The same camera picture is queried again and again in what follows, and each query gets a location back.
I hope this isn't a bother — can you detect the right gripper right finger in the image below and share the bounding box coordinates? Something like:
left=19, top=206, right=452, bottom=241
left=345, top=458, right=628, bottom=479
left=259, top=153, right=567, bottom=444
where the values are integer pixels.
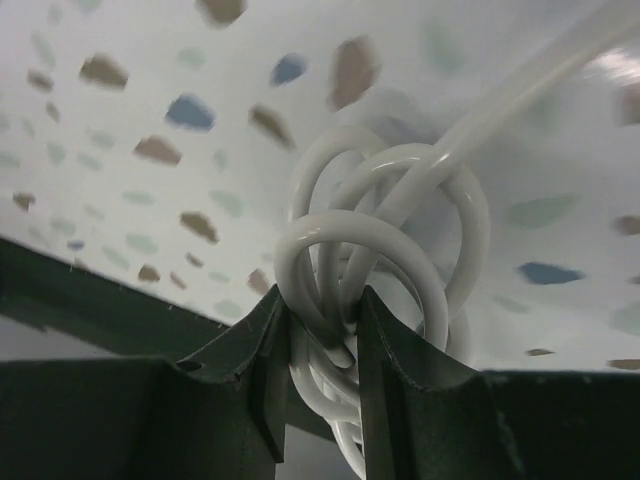
left=357, top=289, right=639, bottom=479

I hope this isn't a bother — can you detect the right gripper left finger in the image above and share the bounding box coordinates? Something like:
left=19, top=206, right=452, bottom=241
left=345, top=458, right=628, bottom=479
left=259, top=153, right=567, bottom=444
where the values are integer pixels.
left=1, top=289, right=289, bottom=479

